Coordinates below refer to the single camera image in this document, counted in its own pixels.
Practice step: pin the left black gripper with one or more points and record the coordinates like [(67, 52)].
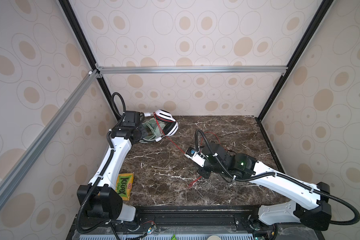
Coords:
[(144, 132)]

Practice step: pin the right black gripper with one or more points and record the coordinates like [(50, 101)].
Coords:
[(203, 174)]

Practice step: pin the mint green headphones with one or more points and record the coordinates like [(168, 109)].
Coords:
[(154, 130)]

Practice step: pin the white black red headphones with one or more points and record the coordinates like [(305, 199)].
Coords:
[(171, 125)]

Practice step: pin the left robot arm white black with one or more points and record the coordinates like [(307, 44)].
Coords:
[(100, 203)]

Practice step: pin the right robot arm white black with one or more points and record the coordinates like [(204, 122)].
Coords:
[(308, 203)]

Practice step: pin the yellow green snack bag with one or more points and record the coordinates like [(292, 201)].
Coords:
[(124, 185)]

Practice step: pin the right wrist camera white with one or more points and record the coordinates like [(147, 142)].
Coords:
[(192, 154)]

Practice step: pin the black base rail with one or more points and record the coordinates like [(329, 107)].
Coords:
[(198, 223)]

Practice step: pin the horizontal aluminium frame bar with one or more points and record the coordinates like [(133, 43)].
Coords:
[(192, 70)]

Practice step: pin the left diagonal aluminium frame bar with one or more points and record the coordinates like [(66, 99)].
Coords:
[(9, 184)]

